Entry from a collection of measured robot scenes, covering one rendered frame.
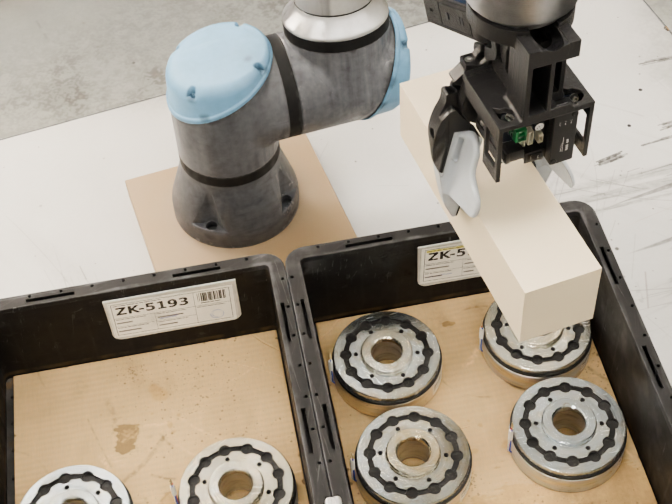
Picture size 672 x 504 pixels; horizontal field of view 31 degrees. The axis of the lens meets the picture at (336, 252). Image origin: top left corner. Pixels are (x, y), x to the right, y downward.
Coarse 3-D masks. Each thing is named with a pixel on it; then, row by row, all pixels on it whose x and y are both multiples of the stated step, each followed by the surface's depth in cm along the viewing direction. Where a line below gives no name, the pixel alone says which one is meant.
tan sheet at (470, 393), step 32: (352, 320) 121; (448, 320) 120; (480, 320) 120; (448, 352) 118; (480, 352) 118; (448, 384) 116; (480, 384) 115; (608, 384) 115; (352, 416) 114; (448, 416) 113; (480, 416) 113; (352, 448) 112; (480, 448) 111; (352, 480) 109; (480, 480) 109; (512, 480) 109; (608, 480) 108; (640, 480) 108
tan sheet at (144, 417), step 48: (240, 336) 120; (48, 384) 118; (96, 384) 118; (144, 384) 117; (192, 384) 117; (240, 384) 117; (48, 432) 114; (96, 432) 114; (144, 432) 114; (192, 432) 114; (240, 432) 113; (288, 432) 113; (144, 480) 110
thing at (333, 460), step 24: (360, 240) 114; (384, 240) 116; (408, 240) 114; (600, 240) 113; (288, 264) 113; (600, 264) 112; (624, 288) 109; (624, 312) 108; (312, 336) 108; (648, 336) 106; (312, 360) 106; (648, 360) 106; (312, 384) 104; (336, 432) 101; (336, 456) 100; (336, 480) 98
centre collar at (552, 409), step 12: (552, 408) 109; (564, 408) 109; (576, 408) 109; (588, 408) 109; (552, 420) 108; (588, 420) 108; (552, 432) 107; (588, 432) 107; (564, 444) 107; (576, 444) 107
